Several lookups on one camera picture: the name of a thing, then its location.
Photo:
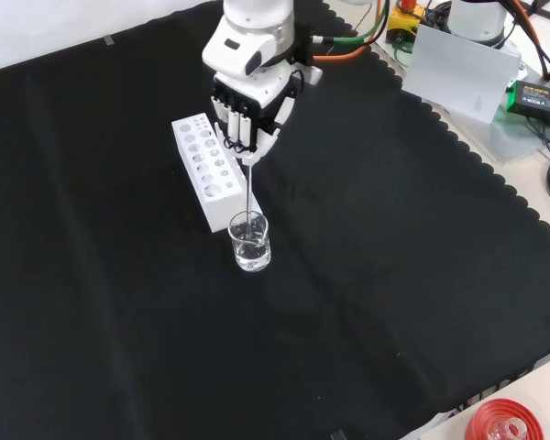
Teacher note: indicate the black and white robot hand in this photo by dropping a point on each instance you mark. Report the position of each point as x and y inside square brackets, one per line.
[256, 91]

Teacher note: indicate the clear glass rod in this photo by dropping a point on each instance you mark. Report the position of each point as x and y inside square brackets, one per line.
[249, 192]

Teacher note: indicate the white test tube rack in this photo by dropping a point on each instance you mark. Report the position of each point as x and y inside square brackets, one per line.
[220, 208]

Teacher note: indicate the small clear glass beaker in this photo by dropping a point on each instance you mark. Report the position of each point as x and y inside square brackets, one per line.
[256, 257]

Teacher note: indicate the clear tape strip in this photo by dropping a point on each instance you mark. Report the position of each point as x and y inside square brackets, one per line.
[339, 435]
[109, 40]

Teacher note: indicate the yellow stop button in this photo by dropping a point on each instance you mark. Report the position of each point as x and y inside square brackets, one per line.
[401, 23]

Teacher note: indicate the pale board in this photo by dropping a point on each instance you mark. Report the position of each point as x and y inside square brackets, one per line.
[458, 73]

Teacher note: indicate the black bench cloth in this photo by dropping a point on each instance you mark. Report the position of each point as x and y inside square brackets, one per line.
[119, 275]

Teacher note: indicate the black power adapter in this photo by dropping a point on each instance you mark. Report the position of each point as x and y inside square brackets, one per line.
[536, 98]

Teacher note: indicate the red ribbed round disc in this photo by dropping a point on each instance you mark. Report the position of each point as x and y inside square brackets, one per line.
[486, 417]

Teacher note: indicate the small clear glass piece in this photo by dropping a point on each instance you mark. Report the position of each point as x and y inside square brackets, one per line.
[509, 432]

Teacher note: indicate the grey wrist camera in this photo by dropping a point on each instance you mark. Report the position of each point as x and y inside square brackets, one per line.
[314, 73]

